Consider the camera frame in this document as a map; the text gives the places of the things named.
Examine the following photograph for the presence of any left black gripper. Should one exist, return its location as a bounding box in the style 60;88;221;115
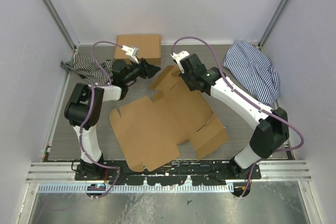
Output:
123;57;161;84

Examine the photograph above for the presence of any cardboard box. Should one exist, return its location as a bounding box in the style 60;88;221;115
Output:
117;34;161;66
109;66;228;172

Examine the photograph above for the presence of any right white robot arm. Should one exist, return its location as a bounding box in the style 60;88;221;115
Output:
171;51;289;179

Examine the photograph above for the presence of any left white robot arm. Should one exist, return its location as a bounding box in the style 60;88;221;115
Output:
64;58;161;180

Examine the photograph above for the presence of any folded closed cardboard box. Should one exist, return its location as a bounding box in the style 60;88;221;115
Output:
117;34;161;66

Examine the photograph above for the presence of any blue white striped cloth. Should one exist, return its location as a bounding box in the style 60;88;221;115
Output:
223;40;280;106

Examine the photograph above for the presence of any black white striped cloth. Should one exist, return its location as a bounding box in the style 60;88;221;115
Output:
60;53;109;85

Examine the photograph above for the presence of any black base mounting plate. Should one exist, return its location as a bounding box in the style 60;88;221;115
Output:
74;158;263;186

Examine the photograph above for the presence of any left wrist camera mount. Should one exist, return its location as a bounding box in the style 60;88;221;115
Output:
121;45;139;64

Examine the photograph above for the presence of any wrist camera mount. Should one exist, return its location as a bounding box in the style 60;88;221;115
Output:
171;50;190;73
121;45;139;64

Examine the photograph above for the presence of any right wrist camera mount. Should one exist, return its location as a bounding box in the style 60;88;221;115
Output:
171;50;190;73

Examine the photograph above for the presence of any aluminium front rail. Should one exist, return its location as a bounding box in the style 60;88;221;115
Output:
26;159;312;183

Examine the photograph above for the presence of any right aluminium frame post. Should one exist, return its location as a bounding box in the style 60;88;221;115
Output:
258;0;290;48

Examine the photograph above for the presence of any aluminium frame post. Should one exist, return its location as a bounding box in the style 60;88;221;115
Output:
42;0;78;50
258;0;290;48

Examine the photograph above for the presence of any left aluminium frame post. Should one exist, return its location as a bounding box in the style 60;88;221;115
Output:
42;0;78;50

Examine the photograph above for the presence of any slotted grey cable duct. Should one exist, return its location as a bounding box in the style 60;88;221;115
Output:
37;183;234;194

